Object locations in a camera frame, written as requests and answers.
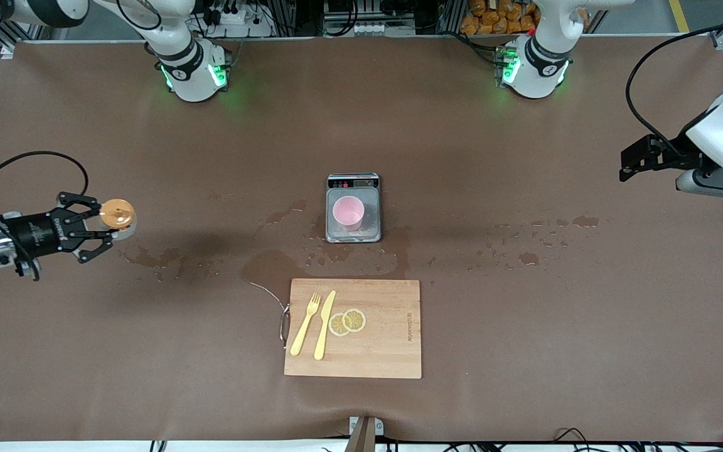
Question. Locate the wooden cutting board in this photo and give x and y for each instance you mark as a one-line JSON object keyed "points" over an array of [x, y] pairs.
{"points": [[386, 351]]}

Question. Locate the pink plastic cup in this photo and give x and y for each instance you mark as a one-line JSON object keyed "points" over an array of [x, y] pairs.
{"points": [[349, 213]]}

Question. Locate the metal table edge clamp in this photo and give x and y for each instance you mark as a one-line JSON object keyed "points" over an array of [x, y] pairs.
{"points": [[364, 434]]}

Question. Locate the long white power strip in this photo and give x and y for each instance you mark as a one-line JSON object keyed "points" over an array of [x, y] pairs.
{"points": [[371, 28]]}

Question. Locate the yellow plastic knife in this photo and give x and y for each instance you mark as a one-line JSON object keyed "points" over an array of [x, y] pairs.
{"points": [[324, 326]]}

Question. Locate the yellow plastic fork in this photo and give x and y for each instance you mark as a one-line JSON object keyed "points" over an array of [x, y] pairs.
{"points": [[304, 326]]}

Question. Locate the silver digital kitchen scale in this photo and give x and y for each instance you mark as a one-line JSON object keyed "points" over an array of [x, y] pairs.
{"points": [[371, 226]]}

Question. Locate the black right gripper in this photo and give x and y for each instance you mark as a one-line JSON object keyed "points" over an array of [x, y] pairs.
{"points": [[34, 233]]}

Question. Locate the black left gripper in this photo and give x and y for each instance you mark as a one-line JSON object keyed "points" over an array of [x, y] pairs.
{"points": [[668, 154]]}

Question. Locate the orange packaged snacks pile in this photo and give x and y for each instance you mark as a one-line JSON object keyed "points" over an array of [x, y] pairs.
{"points": [[493, 19]]}

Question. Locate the yellow lemon slice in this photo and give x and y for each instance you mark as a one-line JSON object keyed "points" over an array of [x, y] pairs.
{"points": [[336, 325], [355, 320]]}

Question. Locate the white power strip with plugs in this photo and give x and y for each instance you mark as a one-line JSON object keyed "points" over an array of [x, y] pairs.
{"points": [[242, 22]]}

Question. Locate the orange-capped sauce squeeze bottle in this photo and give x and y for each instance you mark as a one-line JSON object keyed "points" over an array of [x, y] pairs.
{"points": [[117, 215]]}

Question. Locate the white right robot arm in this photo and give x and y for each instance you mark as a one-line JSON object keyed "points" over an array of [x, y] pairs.
{"points": [[192, 75]]}

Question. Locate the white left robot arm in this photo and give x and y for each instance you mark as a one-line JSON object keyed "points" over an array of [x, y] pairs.
{"points": [[543, 63]]}

